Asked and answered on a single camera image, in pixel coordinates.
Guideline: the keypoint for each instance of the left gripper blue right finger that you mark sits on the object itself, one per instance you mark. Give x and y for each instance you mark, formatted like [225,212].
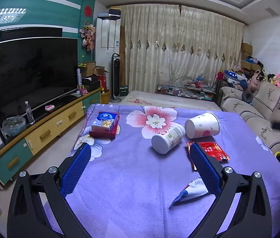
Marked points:
[241,207]

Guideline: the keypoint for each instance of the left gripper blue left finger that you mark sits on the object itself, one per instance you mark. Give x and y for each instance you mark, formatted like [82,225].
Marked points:
[27,217]

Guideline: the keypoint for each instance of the white blue torn wrapper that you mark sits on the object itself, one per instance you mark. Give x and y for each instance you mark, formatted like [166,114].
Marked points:
[193,190]

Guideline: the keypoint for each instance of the red snack packet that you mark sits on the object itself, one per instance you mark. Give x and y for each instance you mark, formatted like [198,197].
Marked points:
[211,149]

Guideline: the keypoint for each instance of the white pink paper cup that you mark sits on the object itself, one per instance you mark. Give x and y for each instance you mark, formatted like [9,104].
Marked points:
[203,125]

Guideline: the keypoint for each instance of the beige sofa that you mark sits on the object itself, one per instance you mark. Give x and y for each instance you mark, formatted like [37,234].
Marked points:
[259,115]

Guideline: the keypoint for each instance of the pile of plush toys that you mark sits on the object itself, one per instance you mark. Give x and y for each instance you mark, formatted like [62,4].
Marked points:
[243,79]

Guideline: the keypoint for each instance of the yellow green tv cabinet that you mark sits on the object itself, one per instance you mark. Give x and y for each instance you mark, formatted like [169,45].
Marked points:
[36,137]

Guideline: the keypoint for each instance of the stacked cardboard boxes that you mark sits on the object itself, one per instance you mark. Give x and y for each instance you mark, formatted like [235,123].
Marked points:
[248,62]

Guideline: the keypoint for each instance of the glass ashtray bowl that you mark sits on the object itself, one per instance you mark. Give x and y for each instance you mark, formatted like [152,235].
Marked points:
[13,126]

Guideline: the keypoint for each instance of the clear water bottle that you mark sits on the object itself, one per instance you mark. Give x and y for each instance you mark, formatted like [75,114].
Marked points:
[29,113]

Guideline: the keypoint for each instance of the low glass coffee table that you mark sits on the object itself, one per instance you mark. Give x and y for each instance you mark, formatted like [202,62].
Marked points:
[192,90]

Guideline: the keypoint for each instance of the red flat box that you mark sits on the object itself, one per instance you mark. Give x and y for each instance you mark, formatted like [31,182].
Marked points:
[105,135]

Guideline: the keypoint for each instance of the white pill bottle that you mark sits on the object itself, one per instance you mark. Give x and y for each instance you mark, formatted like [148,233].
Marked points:
[168,139]

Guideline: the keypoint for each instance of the purple floral tablecloth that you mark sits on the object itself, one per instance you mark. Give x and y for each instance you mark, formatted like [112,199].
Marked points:
[127,188]

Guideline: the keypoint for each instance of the blue snack box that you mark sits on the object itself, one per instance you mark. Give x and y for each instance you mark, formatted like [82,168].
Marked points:
[105,122]

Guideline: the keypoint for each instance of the cream curtains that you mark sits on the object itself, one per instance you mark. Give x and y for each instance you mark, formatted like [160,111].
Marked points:
[175,44]

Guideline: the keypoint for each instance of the large black television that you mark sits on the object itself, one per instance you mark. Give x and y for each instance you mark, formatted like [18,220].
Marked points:
[37,70]

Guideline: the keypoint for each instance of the black tower fan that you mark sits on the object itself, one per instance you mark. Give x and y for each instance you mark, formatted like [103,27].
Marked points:
[115,78]

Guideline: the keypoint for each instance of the artificial flower decoration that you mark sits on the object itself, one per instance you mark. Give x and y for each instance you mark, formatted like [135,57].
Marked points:
[87,33]

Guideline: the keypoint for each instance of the white standing air conditioner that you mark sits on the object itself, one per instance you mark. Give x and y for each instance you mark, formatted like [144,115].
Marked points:
[107,41]

